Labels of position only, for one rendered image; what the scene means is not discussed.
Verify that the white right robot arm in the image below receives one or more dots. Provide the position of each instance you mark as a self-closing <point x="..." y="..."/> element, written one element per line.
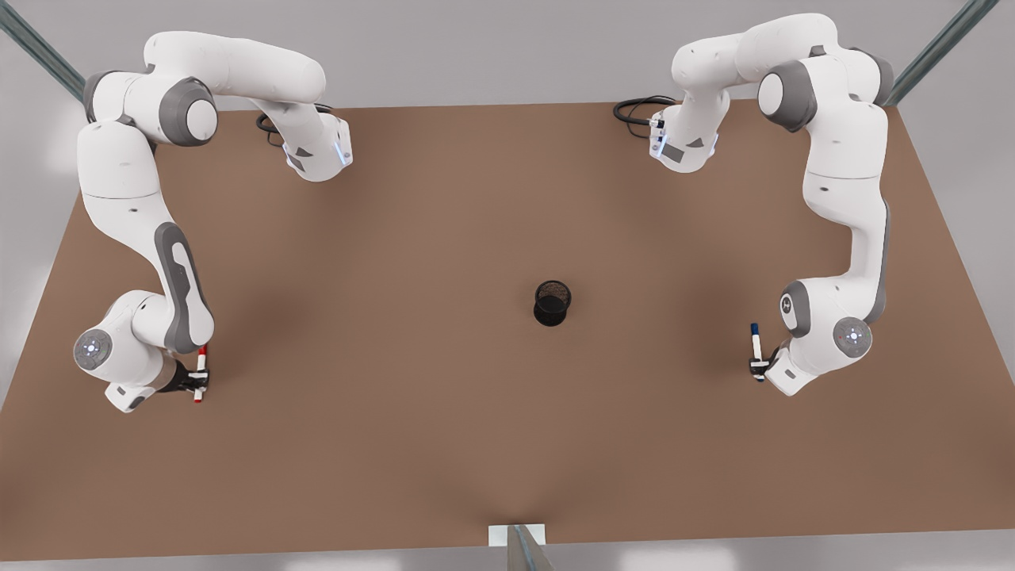
<point x="127" y="198"/>

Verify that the red-capped white marker pen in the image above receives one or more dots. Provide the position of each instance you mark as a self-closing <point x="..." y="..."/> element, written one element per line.
<point x="200" y="373"/>

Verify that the black mesh pen holder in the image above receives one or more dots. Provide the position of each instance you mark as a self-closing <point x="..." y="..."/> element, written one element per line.
<point x="552" y="303"/>

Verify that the blue-capped white marker pen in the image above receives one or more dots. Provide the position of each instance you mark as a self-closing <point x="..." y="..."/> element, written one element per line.
<point x="756" y="342"/>

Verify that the silver frame post with foot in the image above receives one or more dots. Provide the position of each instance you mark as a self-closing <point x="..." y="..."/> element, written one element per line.
<point x="519" y="547"/>

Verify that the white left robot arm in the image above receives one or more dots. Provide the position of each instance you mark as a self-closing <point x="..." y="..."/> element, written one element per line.
<point x="844" y="190"/>

